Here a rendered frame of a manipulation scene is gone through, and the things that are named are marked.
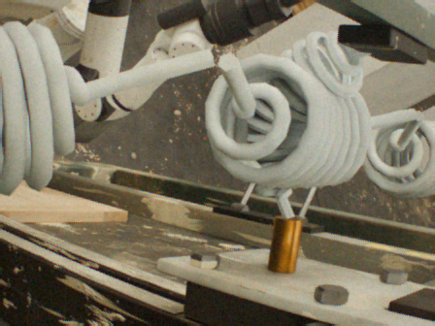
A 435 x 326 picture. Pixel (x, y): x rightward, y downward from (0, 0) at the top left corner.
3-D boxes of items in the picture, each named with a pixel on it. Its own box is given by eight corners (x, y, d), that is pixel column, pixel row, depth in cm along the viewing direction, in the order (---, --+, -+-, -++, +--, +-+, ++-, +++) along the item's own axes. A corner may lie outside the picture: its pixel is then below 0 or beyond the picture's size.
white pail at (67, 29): (63, 29, 305) (123, -24, 278) (71, 81, 296) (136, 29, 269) (12, 18, 281) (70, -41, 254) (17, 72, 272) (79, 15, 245)
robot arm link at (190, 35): (237, 56, 118) (183, 77, 123) (239, 24, 126) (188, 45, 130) (207, 11, 111) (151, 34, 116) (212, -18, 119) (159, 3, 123)
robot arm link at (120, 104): (150, 85, 124) (95, 139, 135) (180, 77, 132) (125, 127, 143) (121, 43, 125) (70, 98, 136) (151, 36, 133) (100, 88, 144)
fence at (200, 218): (53, 186, 151) (55, 169, 150) (441, 282, 90) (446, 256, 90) (37, 185, 147) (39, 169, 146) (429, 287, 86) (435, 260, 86)
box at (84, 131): (78, 108, 186) (117, 78, 175) (86, 145, 182) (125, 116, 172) (46, 104, 176) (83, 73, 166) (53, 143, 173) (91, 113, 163)
